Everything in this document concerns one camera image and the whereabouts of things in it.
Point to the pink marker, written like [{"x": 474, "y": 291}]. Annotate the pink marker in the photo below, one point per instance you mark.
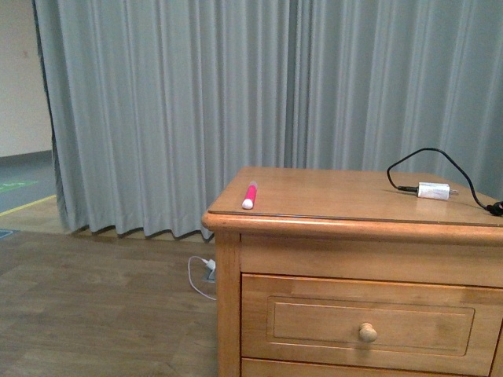
[{"x": 250, "y": 196}]

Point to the wooden drawer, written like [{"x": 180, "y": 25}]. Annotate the wooden drawer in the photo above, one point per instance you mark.
[{"x": 415, "y": 327}]

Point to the white floor charger plug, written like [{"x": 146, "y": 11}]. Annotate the white floor charger plug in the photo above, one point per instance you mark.
[{"x": 210, "y": 264}]

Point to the metal floor outlet box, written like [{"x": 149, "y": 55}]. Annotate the metal floor outlet box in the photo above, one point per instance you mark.
[{"x": 209, "y": 276}]

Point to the wooden nightstand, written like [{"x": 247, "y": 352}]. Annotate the wooden nightstand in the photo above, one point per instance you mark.
[{"x": 344, "y": 225}]

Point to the grey pleated curtain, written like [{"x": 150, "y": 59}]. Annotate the grey pleated curtain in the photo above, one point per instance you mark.
[{"x": 155, "y": 105}]

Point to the white charger adapter on nightstand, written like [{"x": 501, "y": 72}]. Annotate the white charger adapter on nightstand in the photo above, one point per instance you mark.
[{"x": 438, "y": 191}]

